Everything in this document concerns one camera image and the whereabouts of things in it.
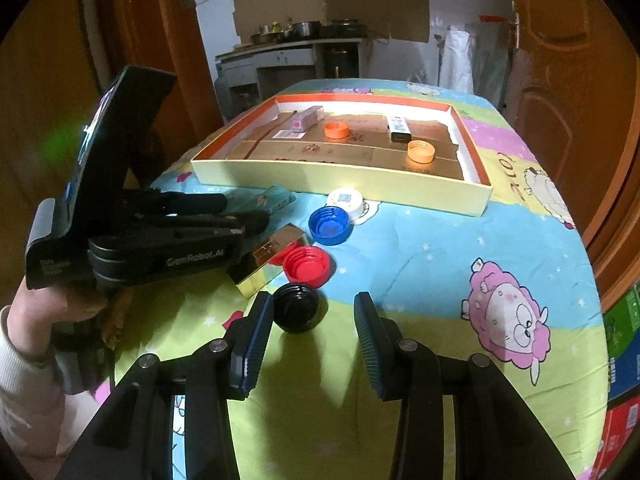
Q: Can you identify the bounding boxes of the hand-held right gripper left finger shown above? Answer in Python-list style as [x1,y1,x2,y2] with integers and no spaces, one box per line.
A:
[55,290,276,480]

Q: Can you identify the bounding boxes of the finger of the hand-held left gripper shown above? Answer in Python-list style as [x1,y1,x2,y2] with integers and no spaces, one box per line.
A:
[135,191,229,217]
[172,211,272,233]

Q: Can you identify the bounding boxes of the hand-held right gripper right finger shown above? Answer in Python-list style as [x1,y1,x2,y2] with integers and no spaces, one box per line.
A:
[352,291,566,480]

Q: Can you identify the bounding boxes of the light blue tube packet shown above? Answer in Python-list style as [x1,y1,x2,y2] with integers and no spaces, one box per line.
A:
[222,184,297,223]

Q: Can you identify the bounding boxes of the gold bar lighter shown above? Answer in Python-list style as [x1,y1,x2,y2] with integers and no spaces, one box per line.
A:
[229,224,307,302]

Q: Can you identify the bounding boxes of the black bottle cap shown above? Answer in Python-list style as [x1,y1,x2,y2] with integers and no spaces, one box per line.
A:
[273,283,320,334]

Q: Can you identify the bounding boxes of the red bottle cap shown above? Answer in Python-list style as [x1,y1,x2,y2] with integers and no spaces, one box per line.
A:
[282,245,331,289]

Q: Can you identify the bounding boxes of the blue bottle cap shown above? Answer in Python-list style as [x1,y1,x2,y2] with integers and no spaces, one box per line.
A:
[308,205,353,246]

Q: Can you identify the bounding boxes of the white bottle cap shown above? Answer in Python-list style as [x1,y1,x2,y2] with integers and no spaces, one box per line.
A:
[327,187,366,222]

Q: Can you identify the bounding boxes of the shallow cardboard box tray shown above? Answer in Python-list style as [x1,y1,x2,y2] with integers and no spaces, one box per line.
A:
[191,92,495,217]

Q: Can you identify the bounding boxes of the white and black lighter box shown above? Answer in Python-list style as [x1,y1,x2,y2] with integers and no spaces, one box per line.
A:
[387,114,413,144]

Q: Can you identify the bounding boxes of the light orange bottle cap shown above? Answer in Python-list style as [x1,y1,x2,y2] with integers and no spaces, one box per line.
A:
[407,140,437,164]

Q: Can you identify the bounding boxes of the person's left forearm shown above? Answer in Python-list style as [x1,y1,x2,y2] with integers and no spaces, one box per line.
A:
[0,305,118,466]

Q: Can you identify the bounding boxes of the person's left hand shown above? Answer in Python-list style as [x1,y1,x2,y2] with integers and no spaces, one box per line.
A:
[6,276,108,357]

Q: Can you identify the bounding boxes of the cartoon sheep printed tablecloth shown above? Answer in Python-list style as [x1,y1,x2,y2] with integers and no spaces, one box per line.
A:
[95,77,608,480]

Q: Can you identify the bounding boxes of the kitchen counter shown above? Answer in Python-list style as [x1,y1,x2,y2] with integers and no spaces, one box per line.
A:
[215,35,373,111]

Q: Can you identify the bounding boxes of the brown wooden cabinet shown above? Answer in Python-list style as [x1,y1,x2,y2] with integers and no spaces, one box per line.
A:
[0,0,108,306]

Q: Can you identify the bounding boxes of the black gas stove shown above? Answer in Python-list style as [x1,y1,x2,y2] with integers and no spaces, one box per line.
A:
[320,20,368,38]

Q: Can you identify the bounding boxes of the blue carton box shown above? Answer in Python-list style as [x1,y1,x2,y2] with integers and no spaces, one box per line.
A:
[606,355,640,403]

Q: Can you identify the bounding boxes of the green carton box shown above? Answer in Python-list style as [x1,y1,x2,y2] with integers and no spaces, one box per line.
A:
[602,292,640,361]

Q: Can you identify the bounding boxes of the white sack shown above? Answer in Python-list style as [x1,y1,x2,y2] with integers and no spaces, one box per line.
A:
[439,27,475,93]

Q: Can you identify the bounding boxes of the red carton box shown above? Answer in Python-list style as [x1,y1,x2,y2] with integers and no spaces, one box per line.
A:
[605,400,640,480]

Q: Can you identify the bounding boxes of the brown wooden door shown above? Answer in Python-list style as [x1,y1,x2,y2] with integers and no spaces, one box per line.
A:
[500,0,601,261]

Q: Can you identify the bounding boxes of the cardboard sheet on wall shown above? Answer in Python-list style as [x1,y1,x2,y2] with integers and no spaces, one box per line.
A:
[232,0,431,45]

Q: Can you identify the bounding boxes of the metal door handle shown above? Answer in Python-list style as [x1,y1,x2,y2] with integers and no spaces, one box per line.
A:
[509,2,523,51]

